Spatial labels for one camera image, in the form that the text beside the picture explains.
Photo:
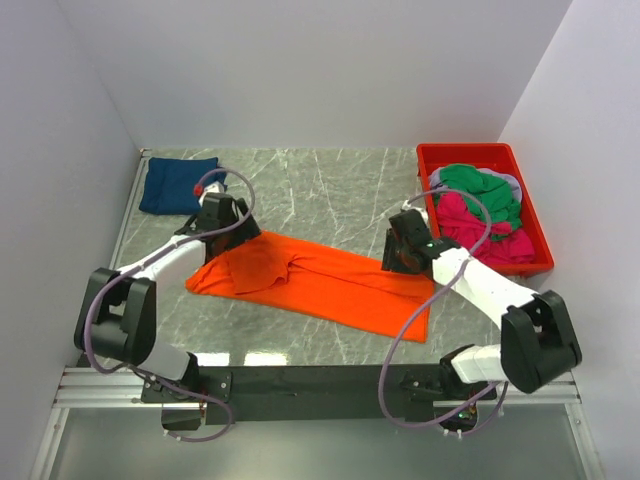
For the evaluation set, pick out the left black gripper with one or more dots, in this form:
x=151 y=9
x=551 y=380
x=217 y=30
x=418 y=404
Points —
x=245 y=230

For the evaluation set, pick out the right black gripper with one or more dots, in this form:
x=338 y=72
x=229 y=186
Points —
x=388 y=260

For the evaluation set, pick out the orange t shirt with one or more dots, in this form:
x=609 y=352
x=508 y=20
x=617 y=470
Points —
x=314 y=280

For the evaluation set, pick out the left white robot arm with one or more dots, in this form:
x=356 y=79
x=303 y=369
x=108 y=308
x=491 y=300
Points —
x=118 y=317

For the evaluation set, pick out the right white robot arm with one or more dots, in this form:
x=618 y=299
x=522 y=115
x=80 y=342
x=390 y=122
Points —
x=537 y=344

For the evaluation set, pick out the folded blue t shirt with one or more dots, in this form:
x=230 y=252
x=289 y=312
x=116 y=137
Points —
x=169 y=185

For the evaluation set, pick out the magenta t shirt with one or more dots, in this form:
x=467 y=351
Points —
x=503 y=245

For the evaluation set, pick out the lavender t shirt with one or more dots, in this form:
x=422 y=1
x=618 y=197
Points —
x=516 y=189

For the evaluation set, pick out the green t shirt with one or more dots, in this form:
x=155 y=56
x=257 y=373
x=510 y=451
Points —
x=493 y=193

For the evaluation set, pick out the black base beam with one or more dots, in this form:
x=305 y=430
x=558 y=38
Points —
x=288 y=393

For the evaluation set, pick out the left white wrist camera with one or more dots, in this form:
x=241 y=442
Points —
x=201 y=191

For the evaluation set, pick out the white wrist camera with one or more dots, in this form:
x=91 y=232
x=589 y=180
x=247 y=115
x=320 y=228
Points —
x=408 y=206
x=201 y=191

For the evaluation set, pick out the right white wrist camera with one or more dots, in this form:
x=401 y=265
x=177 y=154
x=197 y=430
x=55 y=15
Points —
x=408 y=206

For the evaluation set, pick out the aluminium frame rail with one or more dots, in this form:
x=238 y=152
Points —
x=43 y=463

